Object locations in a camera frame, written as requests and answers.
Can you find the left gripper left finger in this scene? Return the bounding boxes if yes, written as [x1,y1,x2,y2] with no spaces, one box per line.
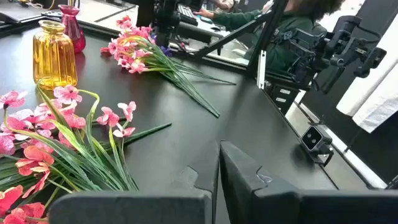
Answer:
[49,141,220,224]

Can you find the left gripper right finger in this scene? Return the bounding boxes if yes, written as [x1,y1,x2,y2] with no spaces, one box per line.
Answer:
[219,140,398,224]

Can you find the orange artificial flower bunch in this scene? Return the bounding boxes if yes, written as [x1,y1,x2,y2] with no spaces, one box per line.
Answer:
[0,145,56,224]

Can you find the pink artificial flower bunch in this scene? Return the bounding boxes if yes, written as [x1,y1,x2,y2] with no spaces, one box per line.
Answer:
[0,79,172,192]
[99,14,237,119]

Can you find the purple artificial flower bunch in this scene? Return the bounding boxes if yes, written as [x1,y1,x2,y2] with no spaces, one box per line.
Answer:
[160,45,174,58]

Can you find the yellow glass vase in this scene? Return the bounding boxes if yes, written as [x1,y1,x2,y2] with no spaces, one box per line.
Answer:
[32,20,78,91]

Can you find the red glass vase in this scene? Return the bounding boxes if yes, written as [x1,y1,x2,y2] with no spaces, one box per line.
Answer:
[58,4,87,54]

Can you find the black drawer cabinet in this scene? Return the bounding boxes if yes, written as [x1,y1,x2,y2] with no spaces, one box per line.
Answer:
[266,83,301,116]

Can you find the black partition panel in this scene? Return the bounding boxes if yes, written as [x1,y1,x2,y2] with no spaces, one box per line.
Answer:
[300,0,398,187]

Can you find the white hanging sheet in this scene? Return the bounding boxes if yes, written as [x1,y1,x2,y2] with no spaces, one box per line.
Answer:
[337,21,398,118]
[353,74,398,134]

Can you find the person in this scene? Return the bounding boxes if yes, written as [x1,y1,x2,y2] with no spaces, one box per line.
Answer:
[208,0,236,13]
[192,0,346,74]

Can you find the grey keyboard desk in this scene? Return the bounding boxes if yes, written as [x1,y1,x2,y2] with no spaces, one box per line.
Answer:
[175,12,249,65]

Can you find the black keyboard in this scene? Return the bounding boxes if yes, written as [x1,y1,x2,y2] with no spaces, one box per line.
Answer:
[176,3,200,26]

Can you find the grey monitor desk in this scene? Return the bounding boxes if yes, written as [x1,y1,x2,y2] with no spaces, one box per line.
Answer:
[0,2,63,32]

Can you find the black table-level camera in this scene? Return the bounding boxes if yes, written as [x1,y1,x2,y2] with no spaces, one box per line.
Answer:
[300,123,335,167]

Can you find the silver frame bracket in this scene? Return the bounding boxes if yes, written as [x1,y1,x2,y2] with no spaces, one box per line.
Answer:
[256,49,267,90]

